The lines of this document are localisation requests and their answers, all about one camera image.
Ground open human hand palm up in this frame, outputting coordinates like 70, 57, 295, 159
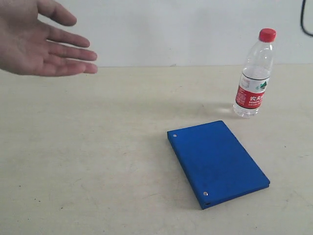
0, 0, 98, 77

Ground blue notebook binder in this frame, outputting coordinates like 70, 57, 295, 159
167, 120, 270, 210

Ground clear water bottle red cap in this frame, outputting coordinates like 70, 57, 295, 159
233, 28, 276, 118

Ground black hanging cable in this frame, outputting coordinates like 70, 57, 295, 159
300, 0, 313, 38

